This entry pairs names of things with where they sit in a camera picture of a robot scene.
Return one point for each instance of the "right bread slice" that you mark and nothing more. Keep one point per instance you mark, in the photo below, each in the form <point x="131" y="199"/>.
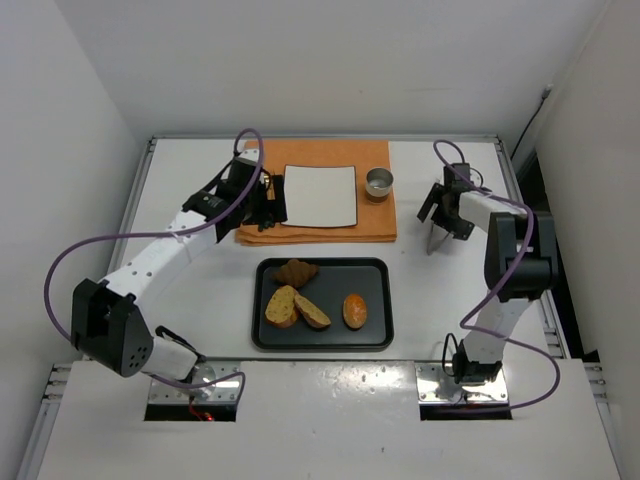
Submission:
<point x="313" y="315"/>

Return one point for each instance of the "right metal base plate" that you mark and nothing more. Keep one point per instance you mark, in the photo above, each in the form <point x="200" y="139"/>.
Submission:
<point x="436" y="388"/>

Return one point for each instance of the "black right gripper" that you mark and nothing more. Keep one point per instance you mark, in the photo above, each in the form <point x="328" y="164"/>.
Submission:
<point x="447" y="220"/>

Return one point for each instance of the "bread slice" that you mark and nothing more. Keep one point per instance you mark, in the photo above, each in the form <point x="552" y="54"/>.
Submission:
<point x="313" y="315"/>
<point x="281" y="310"/>

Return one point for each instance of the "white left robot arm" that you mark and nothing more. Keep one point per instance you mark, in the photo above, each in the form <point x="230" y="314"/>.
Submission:
<point x="108" y="322"/>

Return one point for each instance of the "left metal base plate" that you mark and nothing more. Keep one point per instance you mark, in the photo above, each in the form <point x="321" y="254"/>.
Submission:
<point x="213" y="383"/>

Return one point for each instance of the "left bread slice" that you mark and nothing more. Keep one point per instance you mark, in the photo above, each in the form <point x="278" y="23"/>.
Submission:
<point x="281" y="310"/>

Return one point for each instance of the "white square plate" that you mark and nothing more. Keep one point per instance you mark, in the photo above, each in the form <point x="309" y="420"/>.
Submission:
<point x="320" y="197"/>

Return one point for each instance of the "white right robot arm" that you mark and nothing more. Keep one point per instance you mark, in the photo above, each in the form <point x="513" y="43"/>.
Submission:
<point x="520" y="264"/>

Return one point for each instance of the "orange cloth placemat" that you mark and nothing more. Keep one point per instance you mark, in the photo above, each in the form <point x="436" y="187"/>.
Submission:
<point x="376" y="221"/>

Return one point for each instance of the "metal cup with brown sleeve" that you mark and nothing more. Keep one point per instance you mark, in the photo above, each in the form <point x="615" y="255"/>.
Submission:
<point x="378" y="184"/>

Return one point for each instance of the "brown croissant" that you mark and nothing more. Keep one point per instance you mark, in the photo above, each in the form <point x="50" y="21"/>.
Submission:
<point x="295" y="273"/>

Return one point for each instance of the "metal base plate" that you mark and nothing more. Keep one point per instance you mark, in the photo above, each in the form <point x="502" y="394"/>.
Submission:
<point x="213" y="383"/>
<point x="436" y="388"/>

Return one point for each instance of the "metal tongs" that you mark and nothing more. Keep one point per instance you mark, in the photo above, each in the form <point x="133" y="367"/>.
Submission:
<point x="436" y="238"/>

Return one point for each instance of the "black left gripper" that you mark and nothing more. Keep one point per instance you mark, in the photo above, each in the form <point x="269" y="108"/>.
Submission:
<point x="275" y="198"/>

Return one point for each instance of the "sesame bread roll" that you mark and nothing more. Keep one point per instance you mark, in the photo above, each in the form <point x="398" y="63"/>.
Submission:
<point x="354" y="311"/>

